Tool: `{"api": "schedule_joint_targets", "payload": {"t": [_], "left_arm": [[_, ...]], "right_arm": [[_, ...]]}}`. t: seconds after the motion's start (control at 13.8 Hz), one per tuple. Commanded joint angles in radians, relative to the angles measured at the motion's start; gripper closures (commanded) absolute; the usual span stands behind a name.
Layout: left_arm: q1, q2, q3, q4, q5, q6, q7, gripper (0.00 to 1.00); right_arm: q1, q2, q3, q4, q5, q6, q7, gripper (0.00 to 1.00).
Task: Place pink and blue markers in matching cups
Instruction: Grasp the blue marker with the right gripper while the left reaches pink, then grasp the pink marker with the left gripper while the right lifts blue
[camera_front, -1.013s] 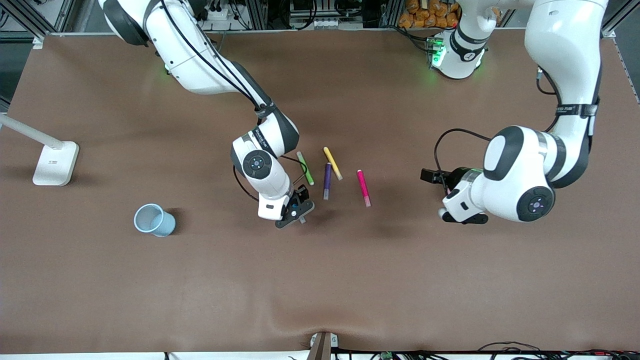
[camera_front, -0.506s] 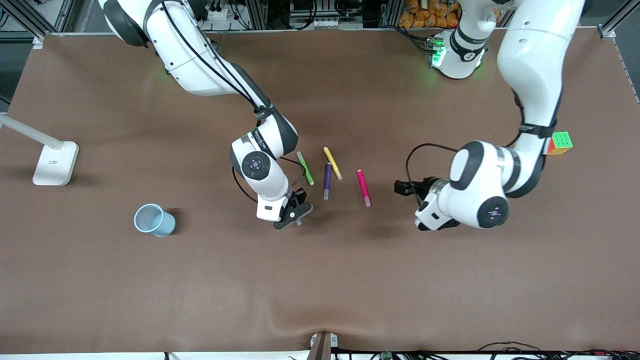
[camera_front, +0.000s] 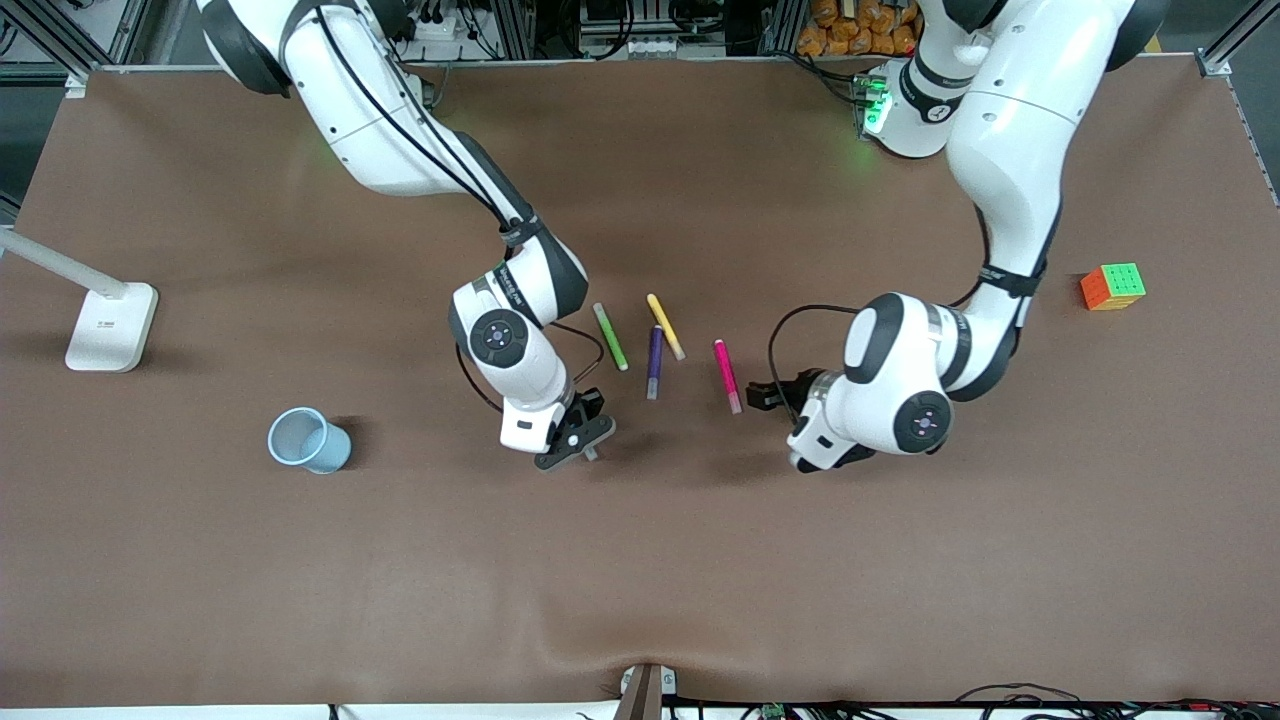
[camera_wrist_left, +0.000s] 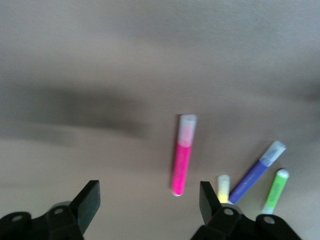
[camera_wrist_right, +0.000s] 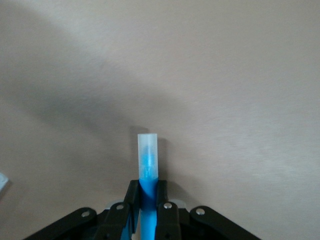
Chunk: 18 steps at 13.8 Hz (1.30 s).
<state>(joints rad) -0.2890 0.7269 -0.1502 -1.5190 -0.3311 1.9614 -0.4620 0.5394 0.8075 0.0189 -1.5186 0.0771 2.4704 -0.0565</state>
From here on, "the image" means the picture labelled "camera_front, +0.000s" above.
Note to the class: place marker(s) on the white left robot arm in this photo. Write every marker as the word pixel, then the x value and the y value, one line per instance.
pixel 1010 150

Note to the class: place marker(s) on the white connector strip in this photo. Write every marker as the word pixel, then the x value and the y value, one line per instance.
pixel 650 46

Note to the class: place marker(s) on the metal table clamp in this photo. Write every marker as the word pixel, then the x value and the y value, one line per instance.
pixel 642 695

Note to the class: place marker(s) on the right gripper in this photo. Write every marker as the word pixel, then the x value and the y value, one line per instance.
pixel 588 403

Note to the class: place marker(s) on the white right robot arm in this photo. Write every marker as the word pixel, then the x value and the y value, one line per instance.
pixel 400 140

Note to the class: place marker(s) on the light blue cup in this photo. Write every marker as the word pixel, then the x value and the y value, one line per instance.
pixel 320 450

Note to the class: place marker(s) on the purple marker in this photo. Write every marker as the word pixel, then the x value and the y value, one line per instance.
pixel 655 362

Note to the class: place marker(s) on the pink marker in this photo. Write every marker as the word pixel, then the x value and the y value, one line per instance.
pixel 727 376

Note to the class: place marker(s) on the colourful puzzle cube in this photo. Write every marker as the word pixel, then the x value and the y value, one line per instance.
pixel 1120 283

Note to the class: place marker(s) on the orange snack bags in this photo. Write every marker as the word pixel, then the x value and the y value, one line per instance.
pixel 850 35

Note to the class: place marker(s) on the metal corner bracket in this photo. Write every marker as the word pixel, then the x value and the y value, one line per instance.
pixel 1212 65

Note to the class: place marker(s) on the white lamp stand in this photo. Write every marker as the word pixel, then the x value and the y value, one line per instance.
pixel 110 330

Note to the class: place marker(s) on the white power strip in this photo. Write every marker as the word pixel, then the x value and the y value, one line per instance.
pixel 435 28

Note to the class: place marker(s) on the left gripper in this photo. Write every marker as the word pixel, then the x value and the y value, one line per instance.
pixel 797 388

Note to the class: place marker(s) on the yellow marker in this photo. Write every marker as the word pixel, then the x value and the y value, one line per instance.
pixel 665 325

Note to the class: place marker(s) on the green marker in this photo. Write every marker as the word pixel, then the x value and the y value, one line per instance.
pixel 610 336

